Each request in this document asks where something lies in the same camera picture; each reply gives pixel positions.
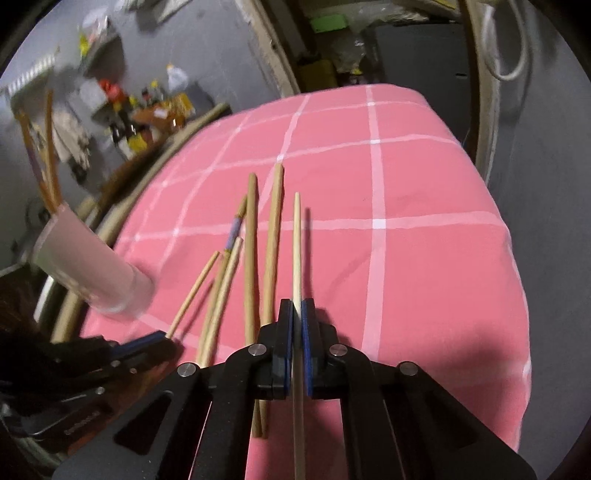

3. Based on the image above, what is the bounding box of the white hose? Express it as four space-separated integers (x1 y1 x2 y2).
480 0 532 81

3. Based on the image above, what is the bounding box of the black cabinet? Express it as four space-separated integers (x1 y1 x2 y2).
374 21 472 88

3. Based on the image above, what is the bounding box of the green box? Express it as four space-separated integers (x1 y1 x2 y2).
311 14 349 32

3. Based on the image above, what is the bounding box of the purple banded wooden chopstick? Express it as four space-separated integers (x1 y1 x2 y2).
15 110 55 215

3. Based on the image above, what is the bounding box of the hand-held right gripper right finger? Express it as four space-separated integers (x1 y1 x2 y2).
301 298 539 480

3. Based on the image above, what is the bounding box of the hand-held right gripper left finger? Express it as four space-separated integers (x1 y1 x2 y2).
51 298 295 480

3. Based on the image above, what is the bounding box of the pink checkered tablecloth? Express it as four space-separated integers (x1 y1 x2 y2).
81 83 532 480

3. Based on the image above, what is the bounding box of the red plastic bag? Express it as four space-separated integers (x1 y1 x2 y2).
98 79 127 101

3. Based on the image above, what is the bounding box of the pale wooden chopstick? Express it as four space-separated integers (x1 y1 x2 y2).
292 191 306 480

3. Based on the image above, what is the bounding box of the wooden door frame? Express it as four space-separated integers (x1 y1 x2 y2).
235 0 502 171

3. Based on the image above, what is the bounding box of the white plastic utensil basket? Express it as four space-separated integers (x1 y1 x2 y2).
32 205 155 319

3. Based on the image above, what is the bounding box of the white dish towel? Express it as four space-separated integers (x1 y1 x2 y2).
53 111 90 167

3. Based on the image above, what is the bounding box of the cooking oil jug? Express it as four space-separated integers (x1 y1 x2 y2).
159 64 195 130

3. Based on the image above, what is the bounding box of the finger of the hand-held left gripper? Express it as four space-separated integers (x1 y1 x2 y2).
95 354 178 394
108 330 179 366

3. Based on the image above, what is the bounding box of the crumpled plastic sheet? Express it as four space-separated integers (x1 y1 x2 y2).
330 9 384 75

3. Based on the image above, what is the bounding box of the bunch of wooden chopsticks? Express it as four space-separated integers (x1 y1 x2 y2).
165 162 285 439

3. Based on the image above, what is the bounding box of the yellow box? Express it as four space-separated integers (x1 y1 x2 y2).
298 60 338 93

